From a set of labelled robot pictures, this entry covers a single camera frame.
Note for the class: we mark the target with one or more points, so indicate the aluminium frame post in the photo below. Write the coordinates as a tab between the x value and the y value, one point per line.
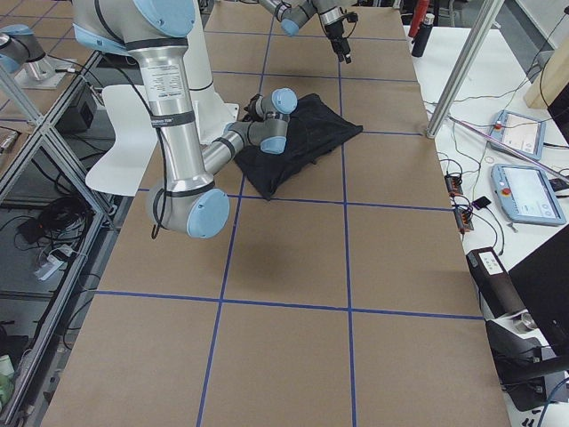
469	51

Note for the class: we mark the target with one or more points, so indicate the black t-shirt with logo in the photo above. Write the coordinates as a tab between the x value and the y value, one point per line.
314	130

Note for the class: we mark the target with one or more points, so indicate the white chair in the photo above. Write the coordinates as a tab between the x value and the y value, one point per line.
120	170

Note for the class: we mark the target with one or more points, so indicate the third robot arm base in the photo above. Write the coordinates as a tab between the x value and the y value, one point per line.
23	56

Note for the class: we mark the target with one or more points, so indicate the black box device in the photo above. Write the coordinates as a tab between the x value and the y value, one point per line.
497	295

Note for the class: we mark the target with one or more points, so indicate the red bottle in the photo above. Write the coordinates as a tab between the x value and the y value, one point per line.
419	13

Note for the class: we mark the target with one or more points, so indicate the blue teach pendant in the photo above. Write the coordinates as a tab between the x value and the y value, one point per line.
526	196
519	132

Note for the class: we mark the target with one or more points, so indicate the upper blue teach pendant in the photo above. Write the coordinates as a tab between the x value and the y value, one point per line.
519	132

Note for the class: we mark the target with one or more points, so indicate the black water bottle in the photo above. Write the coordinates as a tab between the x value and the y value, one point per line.
421	39

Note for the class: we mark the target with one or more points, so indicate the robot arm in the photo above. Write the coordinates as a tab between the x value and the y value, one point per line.
331	17
155	34

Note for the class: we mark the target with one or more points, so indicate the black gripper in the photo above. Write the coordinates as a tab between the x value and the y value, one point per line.
334	32
253	108

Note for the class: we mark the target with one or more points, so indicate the lower blue teach pendant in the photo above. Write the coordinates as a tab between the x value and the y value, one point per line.
526	196

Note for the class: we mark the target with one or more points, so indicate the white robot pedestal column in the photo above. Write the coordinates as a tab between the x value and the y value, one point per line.
212	112

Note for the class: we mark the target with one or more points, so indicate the black monitor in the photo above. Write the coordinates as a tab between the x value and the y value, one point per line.
541	281

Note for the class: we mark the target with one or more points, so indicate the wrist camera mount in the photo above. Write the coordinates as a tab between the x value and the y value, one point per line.
350	17

